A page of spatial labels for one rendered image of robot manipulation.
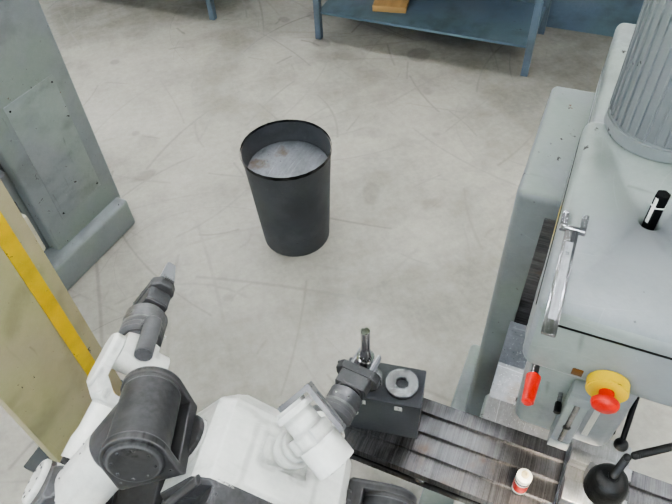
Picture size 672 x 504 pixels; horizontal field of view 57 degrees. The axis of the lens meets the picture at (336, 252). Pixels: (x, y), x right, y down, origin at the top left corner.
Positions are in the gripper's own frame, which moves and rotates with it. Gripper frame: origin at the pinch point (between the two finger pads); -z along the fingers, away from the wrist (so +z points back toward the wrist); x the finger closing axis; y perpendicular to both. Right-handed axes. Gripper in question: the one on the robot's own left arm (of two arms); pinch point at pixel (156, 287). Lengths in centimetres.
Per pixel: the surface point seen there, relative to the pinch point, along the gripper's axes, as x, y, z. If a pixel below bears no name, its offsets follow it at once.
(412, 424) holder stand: -1, -80, -1
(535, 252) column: 55, -76, -18
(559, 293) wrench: 68, -35, 45
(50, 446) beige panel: -137, -18, -53
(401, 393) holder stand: 6, -70, -2
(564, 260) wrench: 71, -36, 40
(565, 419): 45, -72, 33
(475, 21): 79, -146, -369
